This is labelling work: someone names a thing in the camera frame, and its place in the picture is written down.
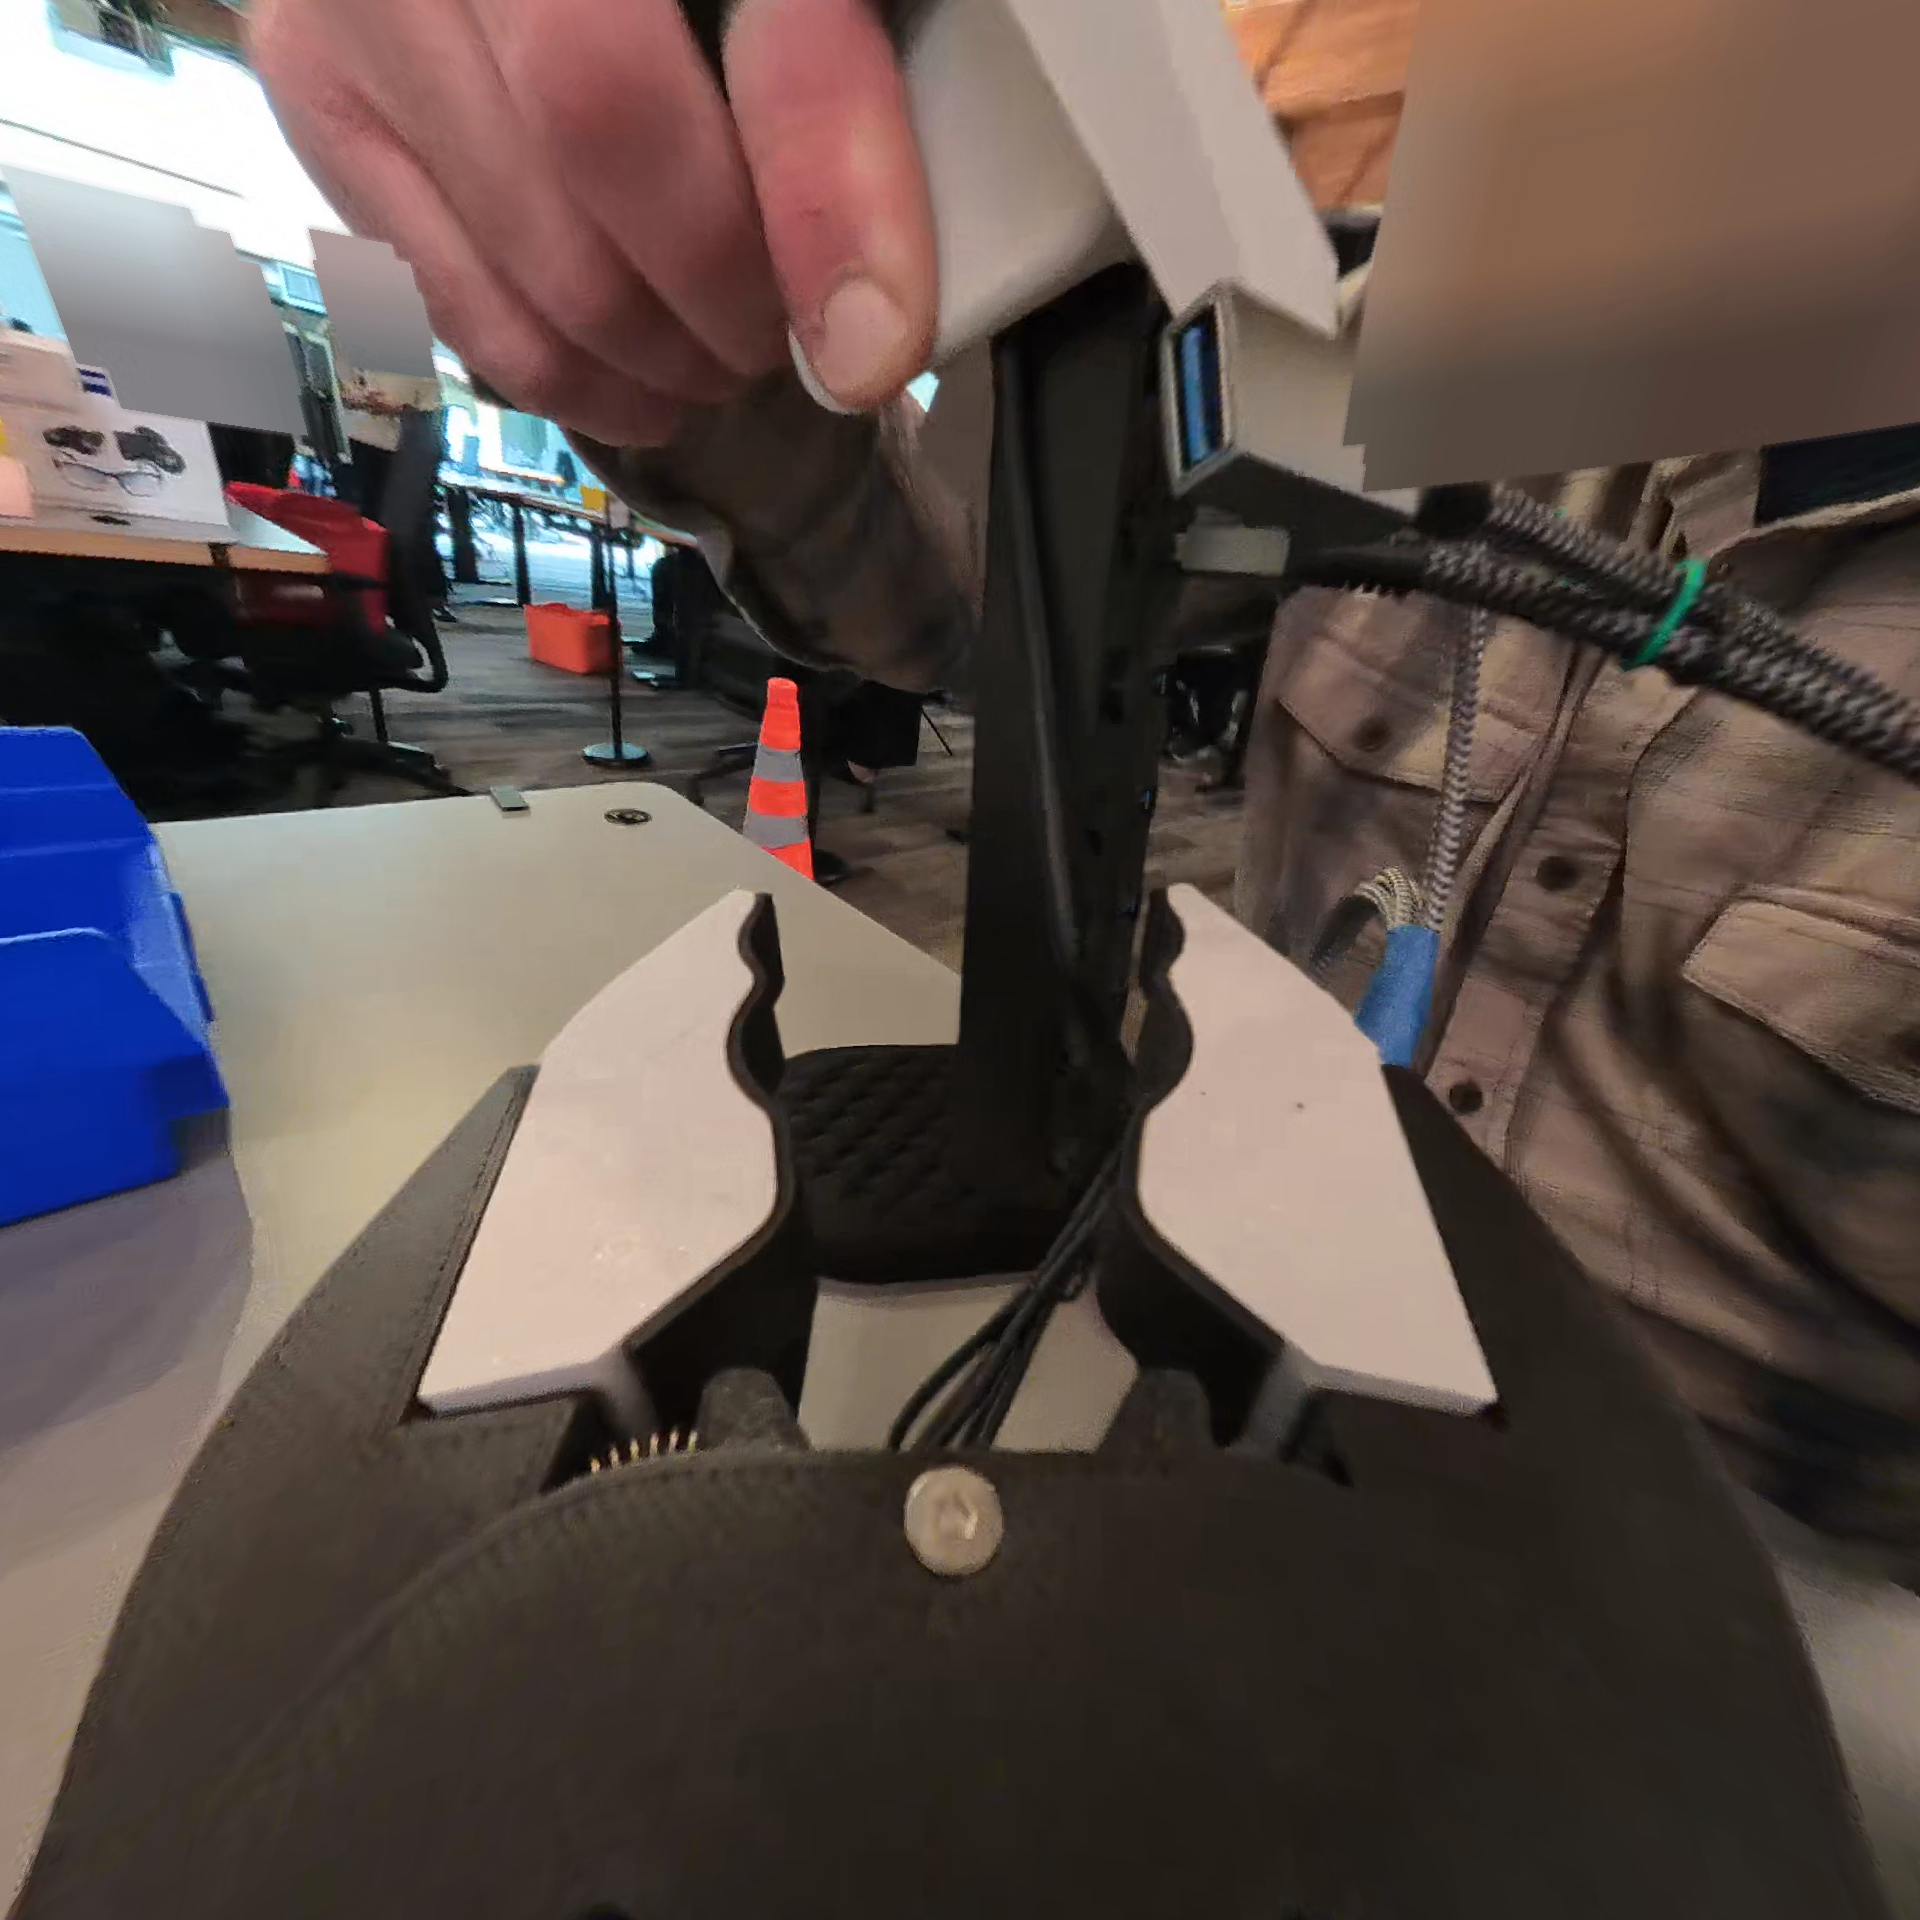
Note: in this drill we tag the black wrist rest pad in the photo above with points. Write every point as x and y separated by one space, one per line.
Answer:
901 1171

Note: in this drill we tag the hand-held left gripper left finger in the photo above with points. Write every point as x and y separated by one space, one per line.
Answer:
615 1200

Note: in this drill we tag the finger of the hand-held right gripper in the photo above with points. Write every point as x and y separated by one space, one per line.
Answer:
1275 391

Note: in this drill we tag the blue plastic bin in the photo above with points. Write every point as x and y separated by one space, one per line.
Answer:
94 961

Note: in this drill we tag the person's right hand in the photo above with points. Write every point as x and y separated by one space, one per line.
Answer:
602 181

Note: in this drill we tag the red office chair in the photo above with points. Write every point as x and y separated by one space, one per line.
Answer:
334 601

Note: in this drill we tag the white cardboard box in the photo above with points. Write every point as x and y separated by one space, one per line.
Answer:
106 451

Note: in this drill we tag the black usb hub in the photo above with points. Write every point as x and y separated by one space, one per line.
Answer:
1066 752

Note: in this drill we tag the orange plastic bin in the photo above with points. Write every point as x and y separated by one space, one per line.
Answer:
572 637

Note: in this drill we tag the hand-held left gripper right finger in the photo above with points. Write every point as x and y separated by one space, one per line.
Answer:
1308 1214

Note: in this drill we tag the wooden work table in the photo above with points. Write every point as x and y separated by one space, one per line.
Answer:
154 547

